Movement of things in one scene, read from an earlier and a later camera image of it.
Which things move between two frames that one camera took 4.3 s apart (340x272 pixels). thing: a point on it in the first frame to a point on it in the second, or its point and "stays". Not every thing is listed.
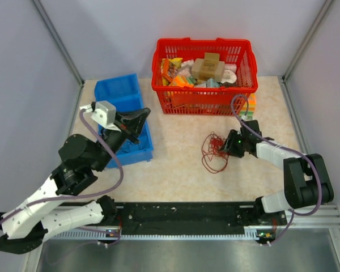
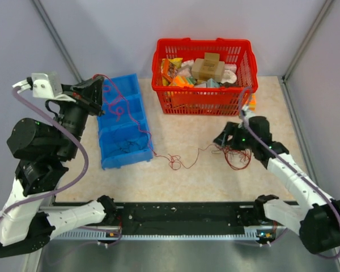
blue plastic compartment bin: x=124 y=91 stays
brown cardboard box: x=210 y=67 stays
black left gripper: x=131 y=123 to x=88 y=94
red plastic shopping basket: x=200 y=76 stays
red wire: x=213 y=160 to x=226 y=150
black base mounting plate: x=166 y=215 stays
